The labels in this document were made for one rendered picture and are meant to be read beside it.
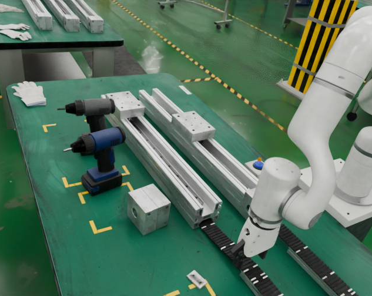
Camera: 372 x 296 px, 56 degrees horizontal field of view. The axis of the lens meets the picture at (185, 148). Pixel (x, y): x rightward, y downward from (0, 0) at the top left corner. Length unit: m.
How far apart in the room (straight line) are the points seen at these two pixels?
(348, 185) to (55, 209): 1.01
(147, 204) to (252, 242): 0.33
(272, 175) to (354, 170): 0.63
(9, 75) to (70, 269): 1.89
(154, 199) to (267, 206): 0.37
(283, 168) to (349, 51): 0.27
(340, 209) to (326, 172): 0.59
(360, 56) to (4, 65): 2.29
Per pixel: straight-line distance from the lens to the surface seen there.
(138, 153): 1.35
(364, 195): 1.44
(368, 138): 1.32
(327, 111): 0.77
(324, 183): 0.77
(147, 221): 1.05
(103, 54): 2.76
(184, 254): 1.05
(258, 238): 0.90
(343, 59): 0.78
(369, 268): 1.26
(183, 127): 1.38
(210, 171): 1.31
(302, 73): 4.40
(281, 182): 0.78
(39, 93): 1.81
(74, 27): 2.78
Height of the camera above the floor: 1.59
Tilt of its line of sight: 33 degrees down
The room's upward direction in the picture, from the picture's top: 9 degrees clockwise
